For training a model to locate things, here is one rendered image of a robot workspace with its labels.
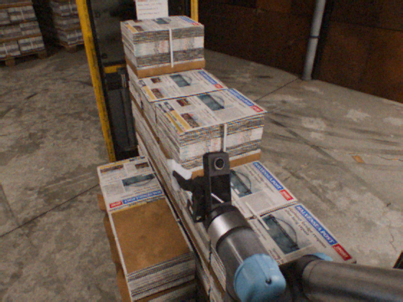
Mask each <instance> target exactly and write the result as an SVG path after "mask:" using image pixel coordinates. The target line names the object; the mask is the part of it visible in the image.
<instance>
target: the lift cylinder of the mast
mask: <svg viewBox="0 0 403 302"><path fill-rule="evenodd" d="M117 73H118V74H120V76H121V80H122V82H121V84H122V87H121V88H120V91H121V95H122V103H123V107H124V114H125V122H126V127H127V133H128V138H129V142H130V146H132V145H136V144H137V143H136V139H135V127H134V122H133V117H132V109H131V104H130V87H128V86H126V78H125V73H127V69H126V68H125V67H121V68H117Z"/></svg>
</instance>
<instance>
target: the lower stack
mask: <svg viewBox="0 0 403 302"><path fill-rule="evenodd" d="M97 172H98V174H99V179H100V182H99V183H100V186H101V192H102V194H103V197H104V201H105V204H106V209H107V213H108V216H109V220H110V223H111V225H112V231H113V235H114V236H115V240H116V243H117V250H118V254H119V258H120V261H121V264H122V271H123V273H124V278H125V281H126V284H127V288H128V293H129V297H130V301H131V302H133V301H138V300H140V299H143V298H145V297H148V296H152V295H154V294H156V293H161V292H163V291H165V290H168V289H171V288H176V287H178V286H180V285H182V284H186V283H188V282H191V281H192V280H195V277H194V276H195V270H196V268H195V266H196V264H195V261H196V260H195V258H194V255H195V254H194V251H193V248H192V247H191V243H190V242H189V240H188V238H187V237H186V233H185V232H184V230H183V228H182V227H181V221H180V219H177V218H176V215H175V212H174V210H173V208H172V207H171V205H170V202H169V200H168V199H167V198H166V196H165V193H164V192H163V189H162V188H161V186H160V183H159V181H158V179H157V178H156V176H155V175H154V173H155V172H153V169H152V168H151V166H150V163H149V161H148V159H147V157H146V156H145V155H144V156H140V157H133V158H130V159H127V160H122V161H119V162H114V163H110V164H106V165H102V166H100V167H97ZM162 198H164V199H165V201H166V203H167V204H168V207H169V208H170V211H171V213H172V214H173V217H174V218H175V221H176V223H177V224H178V227H179V229H180V230H181V233H182V235H183V237H184V239H185V240H186V243H187V245H188V247H189V249H190V250H191V251H190V252H187V253H185V254H182V255H180V256H178V257H173V258H171V259H169V260H166V261H162V262H159V263H157V264H155V265H151V266H148V267H146V268H143V269H141V270H137V271H135V272H133V273H128V274H127V270H126V267H125V264H124V260H123V258H122V251H121V249H120V246H119V242H118V240H117V233H116V231H115V228H114V224H113V221H112V217H111V214H112V213H115V212H117V211H124V210H125V209H130V208H132V207H137V206H140V205H143V204H145V203H150V202H154V201H157V200H160V199H162ZM178 221H179V222H178ZM195 296H196V283H195V284H191V285H188V286H186V287H185V288H182V289H178V290H176V291H174V292H172V293H167V294H165V295H164V296H161V297H157V298H154V299H153V300H151V301H146V302H196V300H195V299H196V297H195Z"/></svg>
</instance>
